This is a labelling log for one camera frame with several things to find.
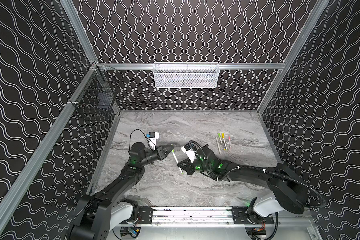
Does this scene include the black pen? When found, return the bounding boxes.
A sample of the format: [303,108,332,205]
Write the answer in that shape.
[172,153,184,174]

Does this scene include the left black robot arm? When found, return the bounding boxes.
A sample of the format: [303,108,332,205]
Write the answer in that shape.
[66,142,174,240]

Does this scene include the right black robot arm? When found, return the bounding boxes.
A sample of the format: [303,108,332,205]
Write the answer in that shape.
[177,143,308,218]

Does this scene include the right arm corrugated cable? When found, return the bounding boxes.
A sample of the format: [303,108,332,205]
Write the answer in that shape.
[187,140,326,209]

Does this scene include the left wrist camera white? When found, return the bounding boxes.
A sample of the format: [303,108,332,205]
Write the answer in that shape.
[146,132,160,151]

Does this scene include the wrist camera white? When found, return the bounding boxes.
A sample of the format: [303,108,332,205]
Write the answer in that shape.
[146,132,160,151]
[181,143,197,163]

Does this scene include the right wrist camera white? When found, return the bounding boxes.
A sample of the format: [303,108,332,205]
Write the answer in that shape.
[181,143,197,163]

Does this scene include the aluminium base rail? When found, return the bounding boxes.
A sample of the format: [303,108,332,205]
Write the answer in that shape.
[71,206,314,227]

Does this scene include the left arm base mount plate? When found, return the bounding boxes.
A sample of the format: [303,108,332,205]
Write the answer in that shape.
[126,207,154,225]

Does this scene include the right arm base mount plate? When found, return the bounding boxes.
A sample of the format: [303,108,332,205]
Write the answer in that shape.
[231,207,275,225]

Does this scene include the white mesh wall basket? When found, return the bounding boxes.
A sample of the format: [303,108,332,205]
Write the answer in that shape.
[153,62,220,89]

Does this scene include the black wire wall basket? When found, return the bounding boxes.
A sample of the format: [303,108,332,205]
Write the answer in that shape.
[72,62,116,122]

